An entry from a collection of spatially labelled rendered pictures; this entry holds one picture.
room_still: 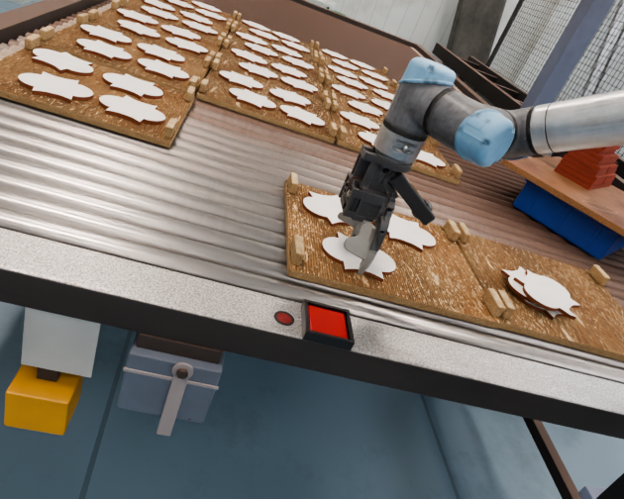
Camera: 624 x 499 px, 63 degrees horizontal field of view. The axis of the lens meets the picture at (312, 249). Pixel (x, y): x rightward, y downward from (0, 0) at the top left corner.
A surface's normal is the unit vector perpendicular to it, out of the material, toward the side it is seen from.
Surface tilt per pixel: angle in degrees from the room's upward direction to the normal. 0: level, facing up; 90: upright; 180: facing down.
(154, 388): 90
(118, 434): 0
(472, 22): 90
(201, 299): 0
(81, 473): 0
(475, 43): 90
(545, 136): 106
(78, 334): 90
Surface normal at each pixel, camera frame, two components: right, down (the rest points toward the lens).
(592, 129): -0.65, 0.45
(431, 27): 0.10, 0.55
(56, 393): 0.33, -0.80
